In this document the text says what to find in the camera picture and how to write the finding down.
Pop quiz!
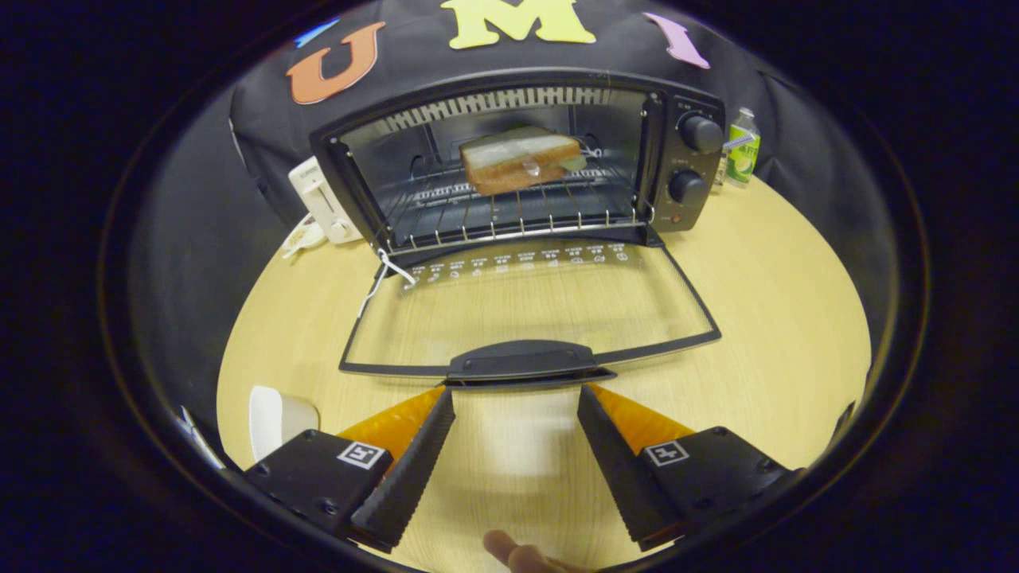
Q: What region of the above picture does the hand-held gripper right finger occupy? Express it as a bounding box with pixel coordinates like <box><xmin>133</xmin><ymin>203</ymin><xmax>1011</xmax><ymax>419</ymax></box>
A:
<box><xmin>577</xmin><ymin>384</ymin><xmax>797</xmax><ymax>552</ymax></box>

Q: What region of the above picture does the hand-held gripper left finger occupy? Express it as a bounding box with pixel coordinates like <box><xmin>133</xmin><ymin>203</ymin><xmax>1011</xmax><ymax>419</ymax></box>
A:
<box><xmin>243</xmin><ymin>388</ymin><xmax>456</xmax><ymax>554</ymax></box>

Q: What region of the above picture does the black toaster oven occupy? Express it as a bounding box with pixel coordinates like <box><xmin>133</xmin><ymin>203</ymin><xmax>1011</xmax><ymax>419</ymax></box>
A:
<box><xmin>309</xmin><ymin>68</ymin><xmax>727</xmax><ymax>391</ymax></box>

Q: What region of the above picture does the toast sandwich with lettuce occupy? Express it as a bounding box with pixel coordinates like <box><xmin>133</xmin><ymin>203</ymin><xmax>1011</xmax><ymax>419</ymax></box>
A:
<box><xmin>459</xmin><ymin>126</ymin><xmax>588</xmax><ymax>197</ymax></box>

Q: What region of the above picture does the white pop-up toaster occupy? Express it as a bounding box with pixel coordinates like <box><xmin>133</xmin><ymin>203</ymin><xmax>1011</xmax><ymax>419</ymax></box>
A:
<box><xmin>288</xmin><ymin>156</ymin><xmax>363</xmax><ymax>245</ymax></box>

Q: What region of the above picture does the white plate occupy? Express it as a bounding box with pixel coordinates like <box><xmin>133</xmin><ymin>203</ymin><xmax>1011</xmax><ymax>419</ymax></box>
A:
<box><xmin>249</xmin><ymin>385</ymin><xmax>321</xmax><ymax>462</ymax></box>

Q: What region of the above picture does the small glass jar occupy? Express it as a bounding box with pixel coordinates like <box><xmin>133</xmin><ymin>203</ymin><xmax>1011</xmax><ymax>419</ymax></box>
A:
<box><xmin>713</xmin><ymin>135</ymin><xmax>753</xmax><ymax>190</ymax></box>

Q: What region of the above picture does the black backdrop cloth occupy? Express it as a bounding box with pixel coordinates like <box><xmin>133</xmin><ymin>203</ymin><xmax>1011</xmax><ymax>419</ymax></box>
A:
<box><xmin>127</xmin><ymin>0</ymin><xmax>900</xmax><ymax>431</ymax></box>

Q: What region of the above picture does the green label drink bottle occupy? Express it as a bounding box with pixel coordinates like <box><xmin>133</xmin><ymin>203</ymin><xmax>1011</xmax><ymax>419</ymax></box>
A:
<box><xmin>726</xmin><ymin>107</ymin><xmax>761</xmax><ymax>186</ymax></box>

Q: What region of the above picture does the white string tie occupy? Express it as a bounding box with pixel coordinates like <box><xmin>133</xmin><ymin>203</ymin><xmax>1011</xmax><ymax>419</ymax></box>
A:
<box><xmin>357</xmin><ymin>248</ymin><xmax>416</xmax><ymax>319</ymax></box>

